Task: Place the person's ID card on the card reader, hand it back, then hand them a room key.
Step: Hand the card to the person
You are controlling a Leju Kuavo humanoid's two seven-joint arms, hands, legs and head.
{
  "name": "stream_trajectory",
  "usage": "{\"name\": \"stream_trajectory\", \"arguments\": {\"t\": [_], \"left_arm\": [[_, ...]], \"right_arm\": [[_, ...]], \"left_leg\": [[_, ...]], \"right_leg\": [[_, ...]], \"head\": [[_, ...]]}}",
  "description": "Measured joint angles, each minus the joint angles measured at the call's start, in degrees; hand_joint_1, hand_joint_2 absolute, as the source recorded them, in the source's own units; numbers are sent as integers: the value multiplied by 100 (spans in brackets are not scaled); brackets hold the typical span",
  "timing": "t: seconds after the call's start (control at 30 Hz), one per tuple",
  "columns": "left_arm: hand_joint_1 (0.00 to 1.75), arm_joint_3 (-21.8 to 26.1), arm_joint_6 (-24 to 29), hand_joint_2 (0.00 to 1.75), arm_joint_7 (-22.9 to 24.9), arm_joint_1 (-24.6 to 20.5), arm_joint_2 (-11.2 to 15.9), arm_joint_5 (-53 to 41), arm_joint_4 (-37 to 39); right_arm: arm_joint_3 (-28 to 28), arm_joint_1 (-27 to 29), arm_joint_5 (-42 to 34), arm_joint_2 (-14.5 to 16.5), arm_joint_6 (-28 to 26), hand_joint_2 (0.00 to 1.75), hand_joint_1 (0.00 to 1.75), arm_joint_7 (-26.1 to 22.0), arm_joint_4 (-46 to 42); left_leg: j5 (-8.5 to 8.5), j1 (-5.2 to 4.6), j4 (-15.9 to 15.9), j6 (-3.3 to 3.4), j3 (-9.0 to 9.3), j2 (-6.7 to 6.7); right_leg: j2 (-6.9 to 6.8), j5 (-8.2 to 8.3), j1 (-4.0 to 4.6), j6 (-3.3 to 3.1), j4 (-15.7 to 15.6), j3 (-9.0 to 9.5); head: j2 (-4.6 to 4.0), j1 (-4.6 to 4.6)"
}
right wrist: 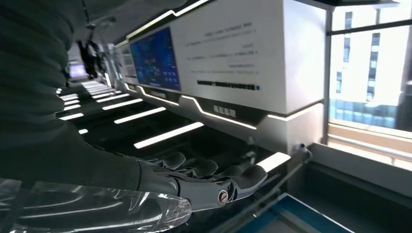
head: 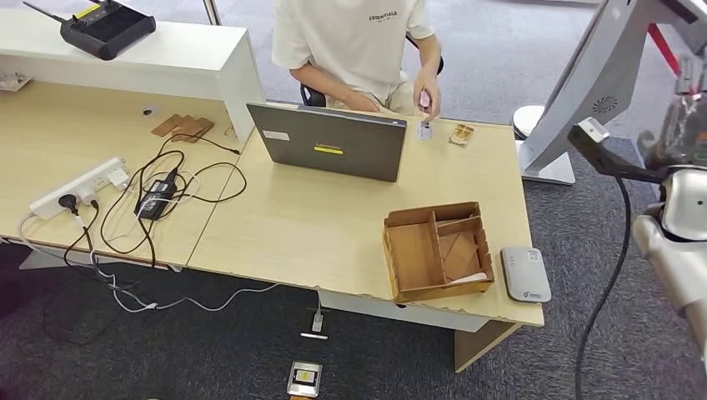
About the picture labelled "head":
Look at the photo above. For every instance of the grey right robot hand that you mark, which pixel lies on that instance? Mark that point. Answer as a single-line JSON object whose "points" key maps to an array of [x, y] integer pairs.
{"points": [[685, 127]]}

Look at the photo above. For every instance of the person's right hand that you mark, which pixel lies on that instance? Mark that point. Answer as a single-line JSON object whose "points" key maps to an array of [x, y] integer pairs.
{"points": [[363, 103]]}

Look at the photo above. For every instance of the person's left hand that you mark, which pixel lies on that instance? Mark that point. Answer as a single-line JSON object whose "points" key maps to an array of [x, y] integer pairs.
{"points": [[428, 88]]}

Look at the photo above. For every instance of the white ID card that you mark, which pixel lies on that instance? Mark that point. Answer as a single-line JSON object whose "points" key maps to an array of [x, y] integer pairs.
{"points": [[425, 131]]}

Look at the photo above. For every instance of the wooden organizer box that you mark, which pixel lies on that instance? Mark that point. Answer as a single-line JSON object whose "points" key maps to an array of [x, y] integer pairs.
{"points": [[409, 254]]}

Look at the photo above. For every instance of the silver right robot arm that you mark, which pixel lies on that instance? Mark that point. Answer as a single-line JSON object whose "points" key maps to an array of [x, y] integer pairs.
{"points": [[685, 204]]}

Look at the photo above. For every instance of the person's left forearm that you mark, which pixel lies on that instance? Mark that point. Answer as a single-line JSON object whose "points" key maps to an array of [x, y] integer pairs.
{"points": [[429, 55]]}

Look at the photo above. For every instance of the person's right forearm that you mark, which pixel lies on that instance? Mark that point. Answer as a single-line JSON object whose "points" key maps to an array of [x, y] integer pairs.
{"points": [[323, 84]]}

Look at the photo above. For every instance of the pale wooden key holder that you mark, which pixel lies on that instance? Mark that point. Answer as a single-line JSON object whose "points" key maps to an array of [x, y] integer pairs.
{"points": [[461, 134]]}

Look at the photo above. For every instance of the person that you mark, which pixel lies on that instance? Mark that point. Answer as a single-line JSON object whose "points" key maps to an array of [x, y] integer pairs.
{"points": [[342, 38]]}

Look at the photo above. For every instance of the brown wooden card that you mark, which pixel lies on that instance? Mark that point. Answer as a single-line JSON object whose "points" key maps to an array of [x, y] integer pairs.
{"points": [[203, 128], [445, 243], [463, 256], [164, 127], [187, 130]]}

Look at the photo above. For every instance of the grey card reader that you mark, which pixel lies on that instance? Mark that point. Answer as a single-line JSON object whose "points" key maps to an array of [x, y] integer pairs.
{"points": [[526, 276]]}

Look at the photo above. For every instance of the grey laptop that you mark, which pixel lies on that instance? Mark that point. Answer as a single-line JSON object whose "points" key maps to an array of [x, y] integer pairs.
{"points": [[331, 143]]}

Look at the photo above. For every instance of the black office chair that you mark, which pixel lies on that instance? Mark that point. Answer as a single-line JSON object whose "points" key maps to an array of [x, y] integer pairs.
{"points": [[312, 96]]}

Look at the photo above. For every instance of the white round base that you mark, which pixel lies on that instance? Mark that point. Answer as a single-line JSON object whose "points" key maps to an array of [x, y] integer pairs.
{"points": [[524, 119]]}

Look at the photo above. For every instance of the chrome pole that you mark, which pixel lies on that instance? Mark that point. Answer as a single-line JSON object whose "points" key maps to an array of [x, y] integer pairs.
{"points": [[211, 12]]}

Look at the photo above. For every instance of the white raised counter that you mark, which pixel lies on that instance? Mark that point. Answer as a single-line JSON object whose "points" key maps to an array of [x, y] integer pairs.
{"points": [[165, 60]]}

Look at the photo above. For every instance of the white desk front panel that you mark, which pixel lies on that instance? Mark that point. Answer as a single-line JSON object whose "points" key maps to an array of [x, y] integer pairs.
{"points": [[375, 312]]}

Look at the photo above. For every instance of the grey pad with black knob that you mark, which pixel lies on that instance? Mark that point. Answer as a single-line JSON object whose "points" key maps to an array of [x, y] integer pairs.
{"points": [[149, 111]]}

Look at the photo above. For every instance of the white plug adapter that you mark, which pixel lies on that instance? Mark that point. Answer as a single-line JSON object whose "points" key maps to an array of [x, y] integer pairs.
{"points": [[317, 321]]}

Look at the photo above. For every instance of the black power adapter brick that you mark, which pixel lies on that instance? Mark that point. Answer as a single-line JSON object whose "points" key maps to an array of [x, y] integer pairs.
{"points": [[154, 198]]}

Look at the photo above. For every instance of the white charger block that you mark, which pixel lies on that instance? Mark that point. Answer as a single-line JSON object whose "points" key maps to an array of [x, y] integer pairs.
{"points": [[117, 179]]}

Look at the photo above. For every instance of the wooden desk leg panel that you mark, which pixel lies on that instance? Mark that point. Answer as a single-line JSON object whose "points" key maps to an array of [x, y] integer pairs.
{"points": [[480, 345]]}

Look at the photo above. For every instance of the black remote controller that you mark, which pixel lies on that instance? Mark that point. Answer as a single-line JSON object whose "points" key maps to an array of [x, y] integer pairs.
{"points": [[105, 30]]}

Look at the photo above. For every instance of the metal floor socket box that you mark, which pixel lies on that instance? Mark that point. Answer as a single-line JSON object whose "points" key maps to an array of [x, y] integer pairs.
{"points": [[304, 378]]}

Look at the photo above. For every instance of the white plug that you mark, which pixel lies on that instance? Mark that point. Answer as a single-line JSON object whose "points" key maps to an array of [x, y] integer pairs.
{"points": [[87, 196]]}

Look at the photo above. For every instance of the white power strip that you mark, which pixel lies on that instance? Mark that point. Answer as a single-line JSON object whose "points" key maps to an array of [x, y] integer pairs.
{"points": [[72, 188]]}

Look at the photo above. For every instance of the black plug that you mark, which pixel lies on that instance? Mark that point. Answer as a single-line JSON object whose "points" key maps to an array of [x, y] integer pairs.
{"points": [[68, 203]]}

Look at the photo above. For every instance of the black camera bracket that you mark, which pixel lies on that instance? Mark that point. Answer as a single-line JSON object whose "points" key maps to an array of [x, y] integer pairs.
{"points": [[613, 160]]}

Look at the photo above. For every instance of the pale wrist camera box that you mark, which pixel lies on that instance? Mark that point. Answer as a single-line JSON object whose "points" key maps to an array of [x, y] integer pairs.
{"points": [[592, 130]]}

